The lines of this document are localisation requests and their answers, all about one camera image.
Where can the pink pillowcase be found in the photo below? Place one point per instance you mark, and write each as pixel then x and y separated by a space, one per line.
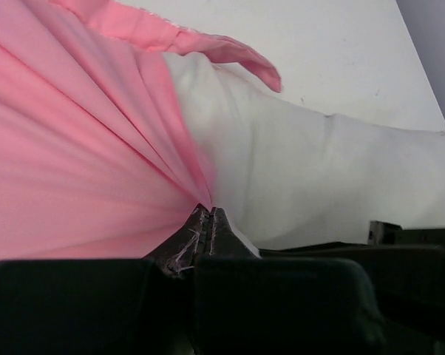
pixel 96 159

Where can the white pillow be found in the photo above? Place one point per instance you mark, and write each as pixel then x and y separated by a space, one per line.
pixel 287 176

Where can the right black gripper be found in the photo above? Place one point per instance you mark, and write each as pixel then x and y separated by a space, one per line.
pixel 407 269

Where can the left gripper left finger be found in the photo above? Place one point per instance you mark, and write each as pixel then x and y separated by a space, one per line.
pixel 175 257

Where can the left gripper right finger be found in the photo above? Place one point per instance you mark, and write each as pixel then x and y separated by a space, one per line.
pixel 223 241

